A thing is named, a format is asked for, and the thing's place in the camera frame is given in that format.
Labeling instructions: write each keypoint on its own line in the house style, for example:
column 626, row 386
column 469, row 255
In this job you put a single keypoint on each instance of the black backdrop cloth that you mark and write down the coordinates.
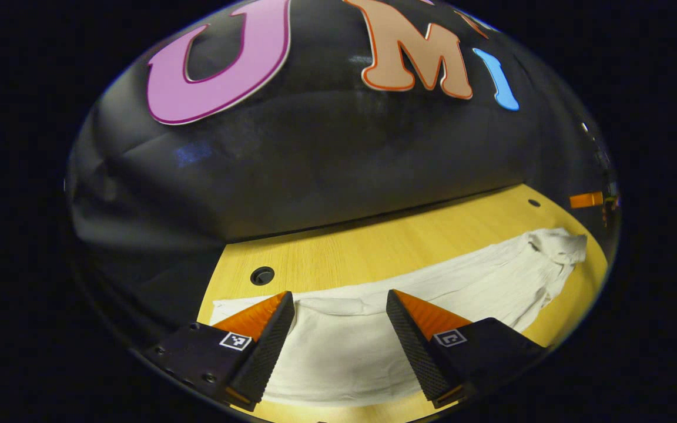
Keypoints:
column 315, row 158

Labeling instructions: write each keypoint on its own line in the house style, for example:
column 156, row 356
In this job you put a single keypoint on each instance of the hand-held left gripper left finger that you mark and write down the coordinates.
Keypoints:
column 268, row 352

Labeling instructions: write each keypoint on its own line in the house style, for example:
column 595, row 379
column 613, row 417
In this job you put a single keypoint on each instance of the white jeans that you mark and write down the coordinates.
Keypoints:
column 344, row 358

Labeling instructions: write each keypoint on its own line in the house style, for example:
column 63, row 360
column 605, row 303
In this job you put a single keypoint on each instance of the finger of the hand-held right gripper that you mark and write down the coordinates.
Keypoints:
column 585, row 200

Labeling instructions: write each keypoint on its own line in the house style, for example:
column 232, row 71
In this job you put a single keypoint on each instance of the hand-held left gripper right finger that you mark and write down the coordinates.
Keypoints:
column 412, row 352

